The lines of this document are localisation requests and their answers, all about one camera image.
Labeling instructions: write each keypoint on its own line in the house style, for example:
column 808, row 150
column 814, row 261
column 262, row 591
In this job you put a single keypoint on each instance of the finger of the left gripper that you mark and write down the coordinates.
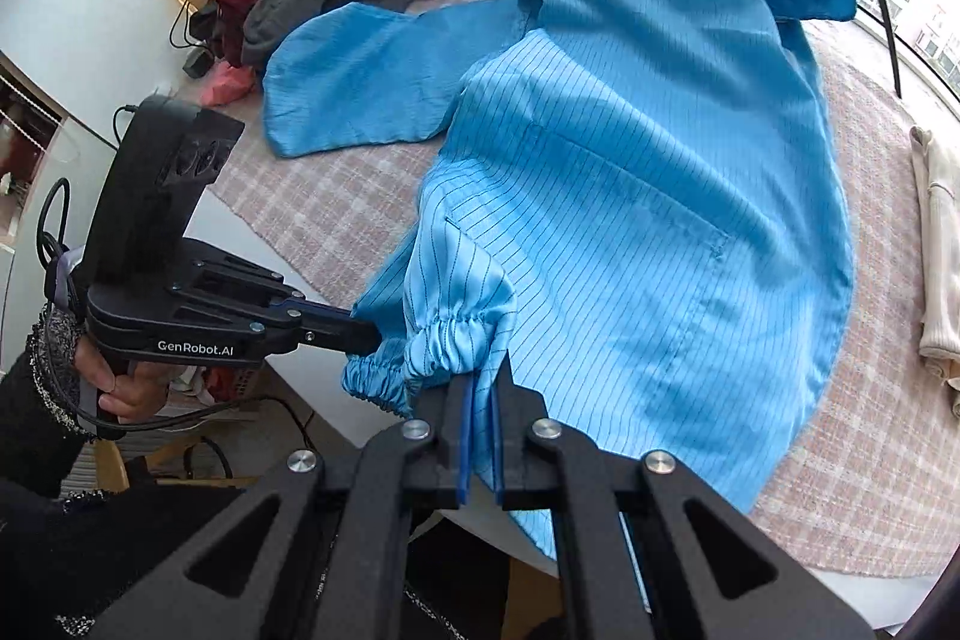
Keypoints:
column 313, row 310
column 349, row 337

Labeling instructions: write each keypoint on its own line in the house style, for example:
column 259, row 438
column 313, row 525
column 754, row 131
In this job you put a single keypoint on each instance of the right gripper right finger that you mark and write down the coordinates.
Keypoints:
column 644, row 547

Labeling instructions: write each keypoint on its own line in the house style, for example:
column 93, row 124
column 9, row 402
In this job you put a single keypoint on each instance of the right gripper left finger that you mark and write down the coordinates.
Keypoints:
column 316, row 548

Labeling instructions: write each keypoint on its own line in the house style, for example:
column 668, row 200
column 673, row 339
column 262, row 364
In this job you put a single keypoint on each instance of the blue striped work coat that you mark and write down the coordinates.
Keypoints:
column 635, row 206

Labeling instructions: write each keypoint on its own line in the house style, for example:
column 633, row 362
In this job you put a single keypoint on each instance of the black sparkly sleeve left forearm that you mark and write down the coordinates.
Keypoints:
column 40, row 437

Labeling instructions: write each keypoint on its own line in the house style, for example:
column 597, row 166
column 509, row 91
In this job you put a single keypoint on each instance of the person left hand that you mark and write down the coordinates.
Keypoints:
column 133, row 395

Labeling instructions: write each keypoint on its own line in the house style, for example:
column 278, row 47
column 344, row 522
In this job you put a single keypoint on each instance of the wooden shelf unit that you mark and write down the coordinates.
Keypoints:
column 30, row 122

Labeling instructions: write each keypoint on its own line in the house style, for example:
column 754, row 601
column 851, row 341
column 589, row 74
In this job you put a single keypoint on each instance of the pink garment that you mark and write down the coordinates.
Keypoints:
column 226, row 84

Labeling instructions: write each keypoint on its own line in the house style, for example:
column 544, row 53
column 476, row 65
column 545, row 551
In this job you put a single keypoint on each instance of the black power adapter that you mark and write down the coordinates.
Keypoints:
column 198, row 63

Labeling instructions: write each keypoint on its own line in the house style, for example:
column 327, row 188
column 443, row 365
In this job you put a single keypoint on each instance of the cream knit cardigan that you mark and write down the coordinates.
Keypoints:
column 935, row 169

